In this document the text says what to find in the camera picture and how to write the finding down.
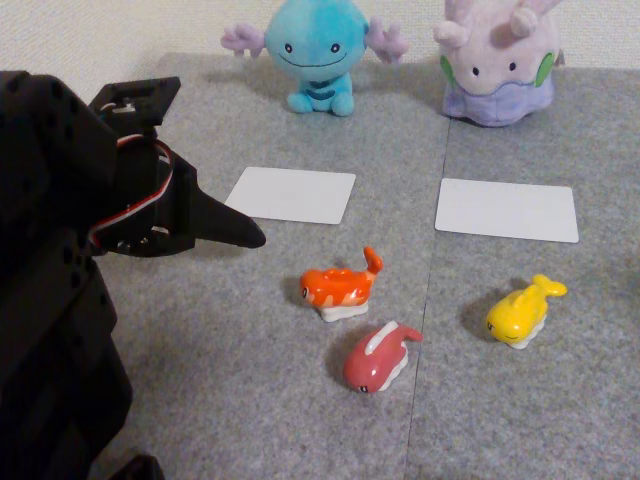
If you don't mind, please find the yellow egg sushi figure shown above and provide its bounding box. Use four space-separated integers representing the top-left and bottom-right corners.
485 273 569 350

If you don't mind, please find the orange shrimp sushi figure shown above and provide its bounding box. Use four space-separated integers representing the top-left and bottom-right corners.
299 245 385 324

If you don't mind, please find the blue Wooper plush toy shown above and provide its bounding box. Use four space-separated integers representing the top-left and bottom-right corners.
220 0 410 118

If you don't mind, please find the red tuna sushi figure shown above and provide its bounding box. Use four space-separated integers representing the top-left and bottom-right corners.
342 320 425 395

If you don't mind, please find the purple Goomy plush toy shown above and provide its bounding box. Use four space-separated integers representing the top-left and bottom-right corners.
432 0 566 128

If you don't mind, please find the white blank card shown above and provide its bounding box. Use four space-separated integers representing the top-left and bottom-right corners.
224 166 358 226
434 177 580 245

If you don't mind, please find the red white black servo cable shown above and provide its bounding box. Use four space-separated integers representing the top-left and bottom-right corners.
87 137 176 247

